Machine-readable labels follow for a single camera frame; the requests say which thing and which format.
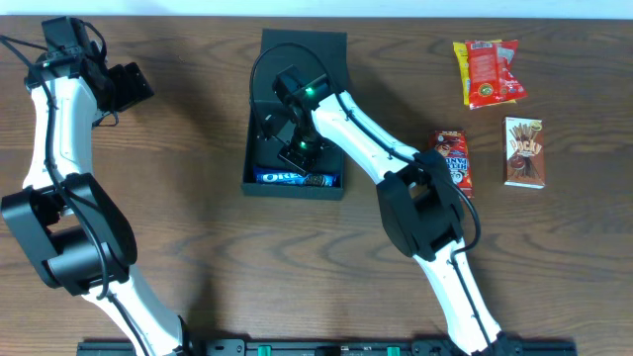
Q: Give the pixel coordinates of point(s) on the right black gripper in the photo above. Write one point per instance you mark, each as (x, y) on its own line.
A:
(297, 158)

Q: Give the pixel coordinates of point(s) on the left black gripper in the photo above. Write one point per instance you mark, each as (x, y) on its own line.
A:
(132, 80)

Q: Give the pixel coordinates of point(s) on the blue Oreo cookie pack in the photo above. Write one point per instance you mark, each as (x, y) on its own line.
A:
(282, 177)

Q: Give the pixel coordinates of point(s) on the black gift box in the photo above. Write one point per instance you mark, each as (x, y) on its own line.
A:
(314, 53)

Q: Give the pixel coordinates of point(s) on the yellow snack bag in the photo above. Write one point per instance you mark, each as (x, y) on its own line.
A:
(461, 69)

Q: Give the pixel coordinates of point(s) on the red snack bag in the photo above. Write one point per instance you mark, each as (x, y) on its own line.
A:
(489, 74)

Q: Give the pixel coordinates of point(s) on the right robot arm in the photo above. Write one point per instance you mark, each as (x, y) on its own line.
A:
(421, 208)

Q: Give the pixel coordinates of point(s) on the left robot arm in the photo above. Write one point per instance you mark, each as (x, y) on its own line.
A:
(71, 231)

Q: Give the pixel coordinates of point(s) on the red Hello Panda box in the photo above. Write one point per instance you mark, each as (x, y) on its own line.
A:
(453, 146)

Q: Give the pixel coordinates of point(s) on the brown Pocky box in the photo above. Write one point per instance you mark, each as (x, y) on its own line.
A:
(524, 164)

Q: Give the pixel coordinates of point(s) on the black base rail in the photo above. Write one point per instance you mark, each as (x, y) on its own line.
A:
(422, 347)

